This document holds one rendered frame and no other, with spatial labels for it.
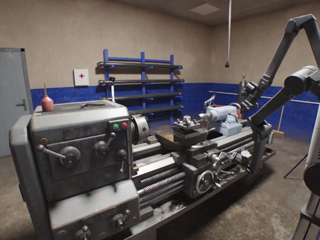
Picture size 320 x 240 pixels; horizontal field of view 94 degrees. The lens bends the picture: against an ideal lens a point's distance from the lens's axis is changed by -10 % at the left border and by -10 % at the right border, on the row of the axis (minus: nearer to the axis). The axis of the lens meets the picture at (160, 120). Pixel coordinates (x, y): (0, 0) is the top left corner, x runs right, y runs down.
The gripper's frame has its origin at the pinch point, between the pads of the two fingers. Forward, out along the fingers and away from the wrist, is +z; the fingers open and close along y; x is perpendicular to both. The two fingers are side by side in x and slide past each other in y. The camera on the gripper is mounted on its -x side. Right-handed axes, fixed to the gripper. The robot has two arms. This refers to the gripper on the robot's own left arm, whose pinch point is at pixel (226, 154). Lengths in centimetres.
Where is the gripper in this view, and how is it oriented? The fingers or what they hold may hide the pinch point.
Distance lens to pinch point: 144.6
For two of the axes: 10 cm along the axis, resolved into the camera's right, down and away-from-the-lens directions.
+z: -5.6, -2.1, 8.0
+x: -6.3, 7.4, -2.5
